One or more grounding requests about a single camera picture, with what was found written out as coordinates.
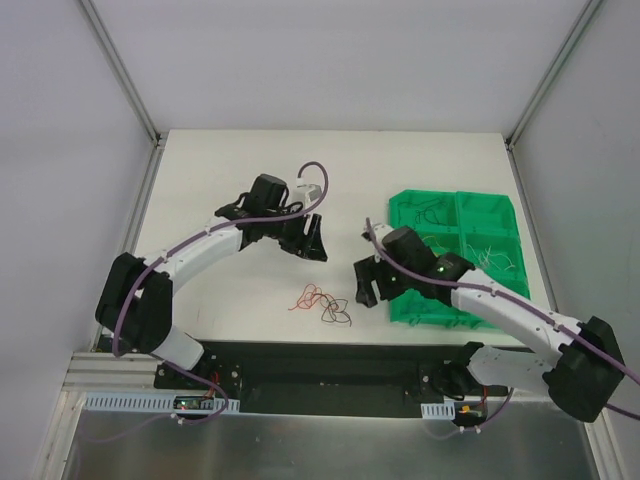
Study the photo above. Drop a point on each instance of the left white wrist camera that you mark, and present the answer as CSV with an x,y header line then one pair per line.
x,y
305,193

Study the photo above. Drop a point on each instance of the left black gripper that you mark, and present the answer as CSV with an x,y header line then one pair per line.
x,y
298,236

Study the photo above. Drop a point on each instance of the aluminium frame post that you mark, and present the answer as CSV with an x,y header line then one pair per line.
x,y
578,30
119,70

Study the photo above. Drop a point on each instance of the aluminium front rail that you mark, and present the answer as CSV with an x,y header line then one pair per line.
x,y
125,370

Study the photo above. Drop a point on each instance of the left aluminium frame post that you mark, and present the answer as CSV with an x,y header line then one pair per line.
x,y
119,70

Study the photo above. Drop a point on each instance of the green compartment tray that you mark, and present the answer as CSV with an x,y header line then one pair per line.
x,y
480,227

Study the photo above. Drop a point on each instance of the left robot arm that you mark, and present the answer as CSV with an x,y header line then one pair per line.
x,y
136,303

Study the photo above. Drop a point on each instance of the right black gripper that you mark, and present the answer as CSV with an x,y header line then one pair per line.
x,y
373,273

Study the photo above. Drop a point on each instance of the right aluminium frame post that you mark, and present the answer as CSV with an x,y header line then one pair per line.
x,y
578,30

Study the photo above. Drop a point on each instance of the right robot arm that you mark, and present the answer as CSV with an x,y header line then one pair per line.
x,y
577,364

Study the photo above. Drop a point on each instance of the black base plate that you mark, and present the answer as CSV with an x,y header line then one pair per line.
x,y
332,401

